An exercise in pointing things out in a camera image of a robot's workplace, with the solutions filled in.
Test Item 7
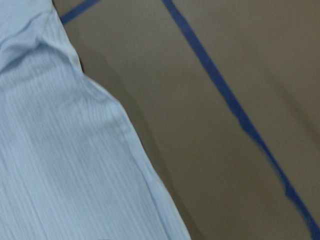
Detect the light blue button-up shirt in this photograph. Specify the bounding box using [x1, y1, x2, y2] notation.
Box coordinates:
[0, 0, 190, 240]

